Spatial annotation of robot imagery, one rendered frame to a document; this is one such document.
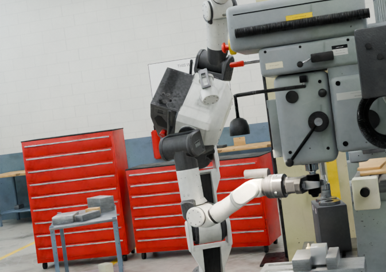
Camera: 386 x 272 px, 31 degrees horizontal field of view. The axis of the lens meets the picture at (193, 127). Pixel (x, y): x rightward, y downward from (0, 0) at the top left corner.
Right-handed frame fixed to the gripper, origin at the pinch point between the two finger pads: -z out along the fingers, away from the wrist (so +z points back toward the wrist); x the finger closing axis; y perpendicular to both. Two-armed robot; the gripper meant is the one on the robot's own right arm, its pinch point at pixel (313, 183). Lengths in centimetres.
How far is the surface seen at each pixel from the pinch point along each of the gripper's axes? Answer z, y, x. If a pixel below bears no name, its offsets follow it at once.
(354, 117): -19.3, -22.4, -7.2
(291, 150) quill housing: 2.8, -13.6, -11.0
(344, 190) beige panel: 39, 28, 168
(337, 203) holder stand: 3.4, 13.7, 35.8
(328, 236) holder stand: 7.4, 25.9, 31.2
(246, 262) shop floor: 206, 124, 373
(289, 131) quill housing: 2.6, -20.0, -11.0
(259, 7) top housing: 6, -64, -15
